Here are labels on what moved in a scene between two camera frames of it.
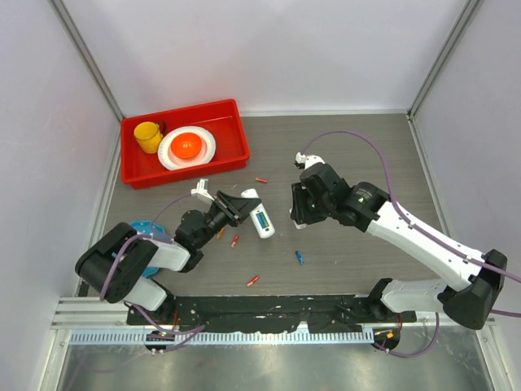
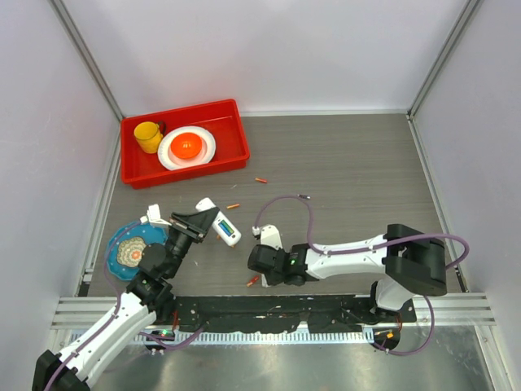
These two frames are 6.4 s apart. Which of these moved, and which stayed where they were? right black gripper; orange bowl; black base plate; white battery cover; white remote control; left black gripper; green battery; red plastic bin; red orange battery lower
Moved: white remote control; green battery; right black gripper; white battery cover; left black gripper
Stayed: red plastic bin; orange bowl; black base plate; red orange battery lower
